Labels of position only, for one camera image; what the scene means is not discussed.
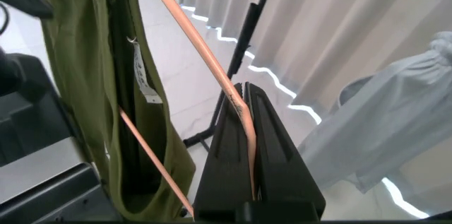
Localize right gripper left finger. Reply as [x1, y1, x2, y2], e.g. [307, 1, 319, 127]
[193, 83, 254, 222]

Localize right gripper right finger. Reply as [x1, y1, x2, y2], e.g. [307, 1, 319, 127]
[245, 82, 326, 222]

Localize green garment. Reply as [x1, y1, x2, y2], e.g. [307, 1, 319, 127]
[31, 0, 197, 222]

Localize pale grey shorts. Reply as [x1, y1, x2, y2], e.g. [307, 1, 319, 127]
[298, 31, 452, 194]

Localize pink clothes hanger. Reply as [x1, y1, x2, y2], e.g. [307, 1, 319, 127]
[118, 0, 258, 218]

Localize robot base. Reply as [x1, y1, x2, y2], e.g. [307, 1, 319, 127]
[0, 52, 123, 222]

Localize black clothes rack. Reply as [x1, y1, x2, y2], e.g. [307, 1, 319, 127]
[183, 0, 280, 149]

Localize white curtain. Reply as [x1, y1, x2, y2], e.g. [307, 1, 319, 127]
[155, 0, 452, 218]

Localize black cable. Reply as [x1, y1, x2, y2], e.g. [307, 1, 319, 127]
[0, 3, 11, 36]

